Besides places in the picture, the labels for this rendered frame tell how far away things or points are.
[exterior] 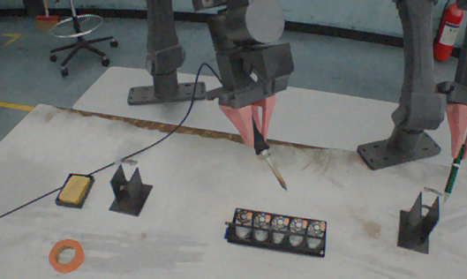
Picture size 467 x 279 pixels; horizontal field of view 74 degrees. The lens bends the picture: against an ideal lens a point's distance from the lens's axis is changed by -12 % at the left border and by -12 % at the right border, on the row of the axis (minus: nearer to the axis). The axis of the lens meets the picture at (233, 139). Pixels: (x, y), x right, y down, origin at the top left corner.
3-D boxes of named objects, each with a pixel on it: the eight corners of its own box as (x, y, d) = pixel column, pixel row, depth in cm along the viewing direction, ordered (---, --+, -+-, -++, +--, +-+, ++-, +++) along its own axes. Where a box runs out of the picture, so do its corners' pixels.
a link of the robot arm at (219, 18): (266, 48, 49) (254, 0, 47) (231, 57, 46) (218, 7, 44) (242, 50, 55) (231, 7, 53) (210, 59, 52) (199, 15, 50)
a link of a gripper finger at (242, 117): (288, 139, 54) (276, 80, 51) (250, 156, 51) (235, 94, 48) (264, 132, 60) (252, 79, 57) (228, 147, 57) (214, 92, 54)
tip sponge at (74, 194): (71, 177, 67) (69, 171, 66) (95, 179, 67) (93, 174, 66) (56, 206, 62) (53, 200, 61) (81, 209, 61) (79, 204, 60)
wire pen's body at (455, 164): (450, 192, 46) (470, 120, 45) (454, 195, 45) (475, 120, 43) (440, 190, 47) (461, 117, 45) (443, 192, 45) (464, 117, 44)
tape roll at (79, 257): (91, 252, 55) (89, 248, 54) (68, 279, 50) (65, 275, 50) (66, 237, 57) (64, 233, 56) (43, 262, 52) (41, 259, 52)
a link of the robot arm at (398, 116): (447, 113, 61) (436, 97, 65) (406, 110, 62) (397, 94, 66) (435, 138, 65) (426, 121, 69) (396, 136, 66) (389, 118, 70)
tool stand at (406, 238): (420, 241, 60) (439, 185, 58) (432, 261, 51) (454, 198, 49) (392, 233, 62) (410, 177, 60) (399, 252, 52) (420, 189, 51)
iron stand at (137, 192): (152, 207, 66) (155, 158, 65) (132, 222, 58) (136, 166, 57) (124, 201, 67) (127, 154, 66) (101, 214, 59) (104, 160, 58)
